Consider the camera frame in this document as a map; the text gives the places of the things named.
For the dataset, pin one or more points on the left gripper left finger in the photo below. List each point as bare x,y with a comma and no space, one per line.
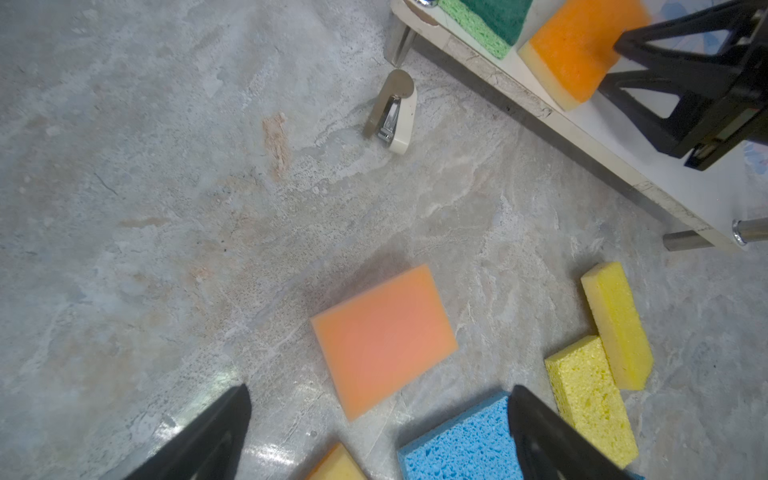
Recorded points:
209,447

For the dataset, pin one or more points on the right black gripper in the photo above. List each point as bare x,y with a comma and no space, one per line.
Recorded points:
724,49

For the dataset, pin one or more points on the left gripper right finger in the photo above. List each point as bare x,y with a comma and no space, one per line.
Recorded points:
549,448

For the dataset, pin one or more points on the green scrub sponge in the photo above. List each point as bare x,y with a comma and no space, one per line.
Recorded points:
495,24

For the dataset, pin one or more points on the white two-tier shelf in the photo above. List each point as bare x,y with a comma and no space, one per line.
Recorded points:
712,204

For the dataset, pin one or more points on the yellow sponge middle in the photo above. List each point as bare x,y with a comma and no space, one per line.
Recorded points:
589,400

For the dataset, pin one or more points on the blue sponge left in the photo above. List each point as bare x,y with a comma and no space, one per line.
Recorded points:
476,444

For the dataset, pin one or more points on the yellow orange sponge bottom left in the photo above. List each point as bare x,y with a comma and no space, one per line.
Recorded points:
338,464

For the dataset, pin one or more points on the yellow sponge upper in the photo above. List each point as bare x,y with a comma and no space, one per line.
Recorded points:
624,339

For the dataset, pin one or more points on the peach pink sponge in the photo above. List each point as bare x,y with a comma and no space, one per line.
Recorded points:
377,342

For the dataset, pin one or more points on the small cream stapler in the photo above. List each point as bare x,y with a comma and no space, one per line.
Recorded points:
393,115

